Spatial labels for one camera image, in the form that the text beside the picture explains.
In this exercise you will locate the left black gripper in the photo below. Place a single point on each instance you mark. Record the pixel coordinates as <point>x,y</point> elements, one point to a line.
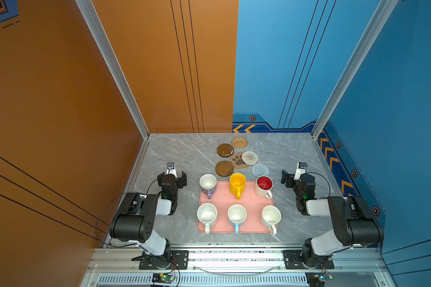
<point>180,179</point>

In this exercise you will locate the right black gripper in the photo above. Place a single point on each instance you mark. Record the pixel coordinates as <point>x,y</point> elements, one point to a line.
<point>286,177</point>

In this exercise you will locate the matte brown wooden coaster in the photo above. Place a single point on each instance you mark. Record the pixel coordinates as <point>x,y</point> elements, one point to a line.
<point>224,168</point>

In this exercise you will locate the white rainbow stitched coaster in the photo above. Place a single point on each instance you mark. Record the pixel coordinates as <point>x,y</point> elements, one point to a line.
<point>250,158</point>

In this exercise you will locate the glossy dark wooden coaster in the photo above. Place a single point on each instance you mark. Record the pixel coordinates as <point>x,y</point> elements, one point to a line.
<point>225,150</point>

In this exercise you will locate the cork paw print coaster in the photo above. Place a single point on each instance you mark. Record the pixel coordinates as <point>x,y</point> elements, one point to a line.
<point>238,161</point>

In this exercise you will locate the woven rattan round coaster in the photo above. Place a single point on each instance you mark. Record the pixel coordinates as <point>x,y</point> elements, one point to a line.
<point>239,142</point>

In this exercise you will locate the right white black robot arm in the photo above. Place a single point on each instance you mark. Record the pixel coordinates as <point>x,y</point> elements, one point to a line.
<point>353,223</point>

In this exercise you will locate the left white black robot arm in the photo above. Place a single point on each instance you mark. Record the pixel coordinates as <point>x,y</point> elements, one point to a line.
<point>135,217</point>

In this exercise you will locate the light blue woven coaster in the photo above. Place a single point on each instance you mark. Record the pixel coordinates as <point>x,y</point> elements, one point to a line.
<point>260,170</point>

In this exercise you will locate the purple mug white inside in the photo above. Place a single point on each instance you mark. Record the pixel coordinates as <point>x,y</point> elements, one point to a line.
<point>208,185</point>

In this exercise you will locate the white mug red inside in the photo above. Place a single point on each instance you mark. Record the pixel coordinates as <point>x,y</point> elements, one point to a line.
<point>264,186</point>

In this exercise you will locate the white mug front right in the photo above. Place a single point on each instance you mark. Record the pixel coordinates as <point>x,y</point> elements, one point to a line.
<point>270,218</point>

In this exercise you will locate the white mug front left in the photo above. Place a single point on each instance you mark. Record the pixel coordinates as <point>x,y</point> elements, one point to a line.
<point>207,215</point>

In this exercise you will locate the pink rectangular tray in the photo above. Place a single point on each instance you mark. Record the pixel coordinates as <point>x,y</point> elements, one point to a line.
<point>223,199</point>

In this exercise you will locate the yellow mug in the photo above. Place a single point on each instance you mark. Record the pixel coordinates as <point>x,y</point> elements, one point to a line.
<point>237,182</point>

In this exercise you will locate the right circuit board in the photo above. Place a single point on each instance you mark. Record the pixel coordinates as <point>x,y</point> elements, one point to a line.
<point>318,279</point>

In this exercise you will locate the left green circuit board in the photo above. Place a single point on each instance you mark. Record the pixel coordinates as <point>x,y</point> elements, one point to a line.
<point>163,280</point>

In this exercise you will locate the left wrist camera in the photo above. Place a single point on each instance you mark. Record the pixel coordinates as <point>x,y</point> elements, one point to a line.
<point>171,168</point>

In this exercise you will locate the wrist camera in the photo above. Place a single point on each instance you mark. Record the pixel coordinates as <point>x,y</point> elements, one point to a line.
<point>171,168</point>
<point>300,169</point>

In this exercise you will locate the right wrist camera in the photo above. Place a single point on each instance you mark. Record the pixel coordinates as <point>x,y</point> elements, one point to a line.
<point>300,169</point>

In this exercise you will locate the white mug blue handle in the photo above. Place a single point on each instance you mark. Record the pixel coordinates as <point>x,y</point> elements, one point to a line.
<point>237,215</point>

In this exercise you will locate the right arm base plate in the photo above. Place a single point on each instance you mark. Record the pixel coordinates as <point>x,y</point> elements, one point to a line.
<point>295,259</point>

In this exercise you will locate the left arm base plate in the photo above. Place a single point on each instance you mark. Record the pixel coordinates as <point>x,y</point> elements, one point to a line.
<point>168,261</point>

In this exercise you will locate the left aluminium corner post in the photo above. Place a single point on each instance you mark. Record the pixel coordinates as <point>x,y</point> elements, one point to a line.
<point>99,35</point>

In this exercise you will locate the aluminium corner post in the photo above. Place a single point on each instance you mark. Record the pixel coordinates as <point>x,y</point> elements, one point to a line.
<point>368,38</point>
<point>99,35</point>

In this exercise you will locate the right aluminium corner post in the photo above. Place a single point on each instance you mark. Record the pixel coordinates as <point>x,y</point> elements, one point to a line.
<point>368,38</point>

